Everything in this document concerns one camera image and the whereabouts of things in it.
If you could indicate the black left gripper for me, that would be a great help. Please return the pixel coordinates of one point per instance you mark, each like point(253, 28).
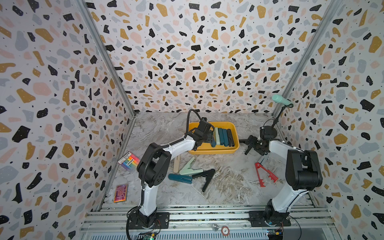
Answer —
point(210, 139)

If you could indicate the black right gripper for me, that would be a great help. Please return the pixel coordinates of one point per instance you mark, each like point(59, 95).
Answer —
point(253, 143)

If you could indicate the light green pliers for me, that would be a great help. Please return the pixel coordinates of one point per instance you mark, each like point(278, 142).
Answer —
point(187, 169)
point(217, 136)

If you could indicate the yellow storage box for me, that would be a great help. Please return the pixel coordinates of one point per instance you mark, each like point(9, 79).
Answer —
point(206, 148)

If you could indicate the beige pliers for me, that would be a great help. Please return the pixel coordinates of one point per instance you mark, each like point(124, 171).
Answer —
point(177, 161)

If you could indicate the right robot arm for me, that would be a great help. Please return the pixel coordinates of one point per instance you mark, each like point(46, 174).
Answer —
point(302, 174)

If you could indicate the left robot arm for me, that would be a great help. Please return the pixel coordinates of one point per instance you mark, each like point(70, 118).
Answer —
point(154, 165)

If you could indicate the red pruning pliers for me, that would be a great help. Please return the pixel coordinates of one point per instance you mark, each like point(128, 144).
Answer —
point(263, 172)

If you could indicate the open black pliers centre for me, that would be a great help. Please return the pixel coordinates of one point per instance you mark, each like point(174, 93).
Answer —
point(208, 175)

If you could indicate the open light green pliers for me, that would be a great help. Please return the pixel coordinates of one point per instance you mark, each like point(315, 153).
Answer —
point(187, 169)

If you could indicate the highlighter pen pack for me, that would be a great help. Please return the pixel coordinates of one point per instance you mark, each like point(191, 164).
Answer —
point(129, 162)

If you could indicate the pink card pack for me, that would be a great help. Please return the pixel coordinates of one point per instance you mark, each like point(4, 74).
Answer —
point(121, 193)

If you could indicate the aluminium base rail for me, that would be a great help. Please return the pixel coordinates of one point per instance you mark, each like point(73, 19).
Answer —
point(237, 223)

